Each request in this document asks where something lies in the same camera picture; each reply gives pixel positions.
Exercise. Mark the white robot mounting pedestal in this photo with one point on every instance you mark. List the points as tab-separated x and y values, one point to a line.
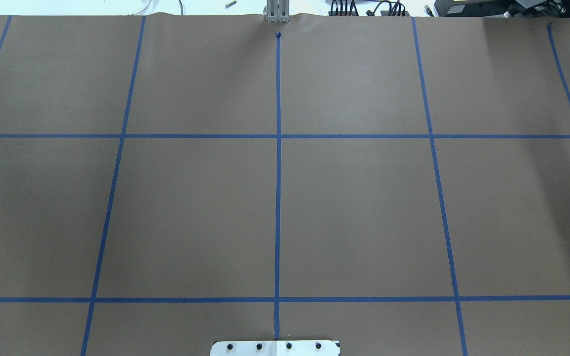
276	348

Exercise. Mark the aluminium frame post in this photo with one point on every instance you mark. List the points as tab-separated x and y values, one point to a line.
277	11

